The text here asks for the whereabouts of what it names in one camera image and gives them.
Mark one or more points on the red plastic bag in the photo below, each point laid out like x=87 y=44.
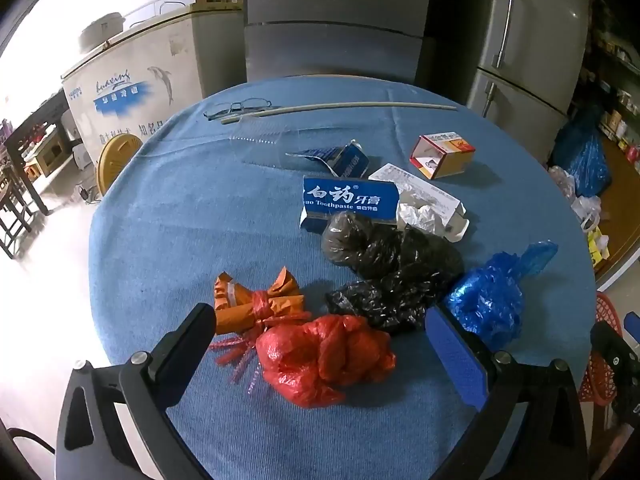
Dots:
x=320 y=360

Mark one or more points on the long thin wooden stick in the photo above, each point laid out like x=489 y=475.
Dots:
x=350 y=105

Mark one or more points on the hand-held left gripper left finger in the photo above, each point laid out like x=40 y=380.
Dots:
x=185 y=340

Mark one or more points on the white cardboard box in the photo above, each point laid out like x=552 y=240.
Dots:
x=425 y=190

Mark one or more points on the dark wooden chair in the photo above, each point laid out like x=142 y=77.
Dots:
x=12 y=210

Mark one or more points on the large blue plastic sack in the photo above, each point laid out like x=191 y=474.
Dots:
x=585 y=155

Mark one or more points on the person's right forearm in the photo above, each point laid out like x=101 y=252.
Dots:
x=625 y=447

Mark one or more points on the white chest freezer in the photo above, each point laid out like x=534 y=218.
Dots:
x=135 y=75

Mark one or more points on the dark wooden table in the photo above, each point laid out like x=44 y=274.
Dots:
x=35 y=120

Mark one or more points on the white plastic bags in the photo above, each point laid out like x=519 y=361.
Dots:
x=585 y=207

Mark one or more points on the grey refrigerator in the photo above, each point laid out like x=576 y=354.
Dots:
x=330 y=35

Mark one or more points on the white plastic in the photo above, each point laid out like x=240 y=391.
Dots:
x=420 y=215

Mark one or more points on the orange paper bundle red tie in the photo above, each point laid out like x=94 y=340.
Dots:
x=240 y=310

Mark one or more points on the black plastic bag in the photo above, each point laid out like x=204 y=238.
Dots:
x=385 y=305

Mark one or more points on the torn blue cardboard box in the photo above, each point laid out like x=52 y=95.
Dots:
x=350 y=160

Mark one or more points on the yellow package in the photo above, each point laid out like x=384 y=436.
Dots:
x=597 y=247

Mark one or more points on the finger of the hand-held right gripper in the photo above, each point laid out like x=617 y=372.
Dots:
x=611 y=350

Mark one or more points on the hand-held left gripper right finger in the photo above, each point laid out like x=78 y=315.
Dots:
x=460 y=355

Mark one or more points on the eyeglasses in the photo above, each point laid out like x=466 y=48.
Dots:
x=250 y=105

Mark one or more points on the blue plastic bag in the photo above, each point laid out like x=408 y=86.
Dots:
x=490 y=295

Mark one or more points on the yellow round stool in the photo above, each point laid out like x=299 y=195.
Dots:
x=117 y=160

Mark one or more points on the grey round lid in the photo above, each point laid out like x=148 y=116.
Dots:
x=102 y=30

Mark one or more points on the shelf with goods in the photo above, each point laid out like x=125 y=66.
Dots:
x=620 y=105

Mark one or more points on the clear plastic packaging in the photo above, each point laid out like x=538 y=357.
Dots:
x=260 y=145

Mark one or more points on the red and yellow cardboard box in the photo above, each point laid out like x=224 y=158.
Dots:
x=452 y=160

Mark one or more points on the red plastic basket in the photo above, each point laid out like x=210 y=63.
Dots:
x=597 y=380

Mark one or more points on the blue toothpaste box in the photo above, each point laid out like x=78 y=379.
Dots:
x=345 y=200

